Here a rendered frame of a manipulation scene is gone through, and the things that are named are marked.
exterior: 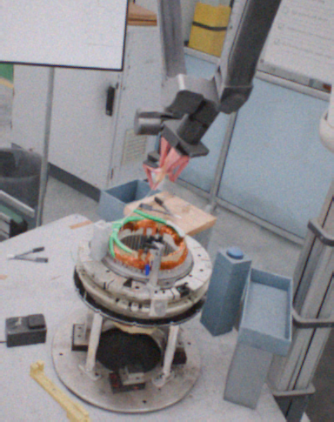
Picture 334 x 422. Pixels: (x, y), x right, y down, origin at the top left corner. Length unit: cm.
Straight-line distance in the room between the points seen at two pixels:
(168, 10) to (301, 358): 99
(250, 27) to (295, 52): 250
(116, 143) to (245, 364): 244
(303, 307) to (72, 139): 260
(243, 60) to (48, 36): 127
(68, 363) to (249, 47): 87
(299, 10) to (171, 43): 212
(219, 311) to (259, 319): 26
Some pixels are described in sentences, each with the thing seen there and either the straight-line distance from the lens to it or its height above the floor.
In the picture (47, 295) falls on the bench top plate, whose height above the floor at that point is 78.
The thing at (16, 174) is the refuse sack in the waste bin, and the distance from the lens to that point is 317.
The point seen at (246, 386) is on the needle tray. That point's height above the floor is 84.
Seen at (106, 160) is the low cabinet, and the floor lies 34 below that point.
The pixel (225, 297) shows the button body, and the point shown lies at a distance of 154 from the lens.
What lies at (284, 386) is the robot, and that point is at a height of 68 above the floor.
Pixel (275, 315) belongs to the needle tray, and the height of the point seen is 103.
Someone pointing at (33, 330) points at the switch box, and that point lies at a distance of 148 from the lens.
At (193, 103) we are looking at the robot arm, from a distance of 107.
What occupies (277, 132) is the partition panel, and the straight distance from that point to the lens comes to 358.
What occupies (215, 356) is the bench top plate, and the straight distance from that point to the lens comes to 157.
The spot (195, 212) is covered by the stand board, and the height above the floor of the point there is 106.
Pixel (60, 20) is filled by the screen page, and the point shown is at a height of 140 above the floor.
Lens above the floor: 180
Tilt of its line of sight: 26 degrees down
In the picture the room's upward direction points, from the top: 11 degrees clockwise
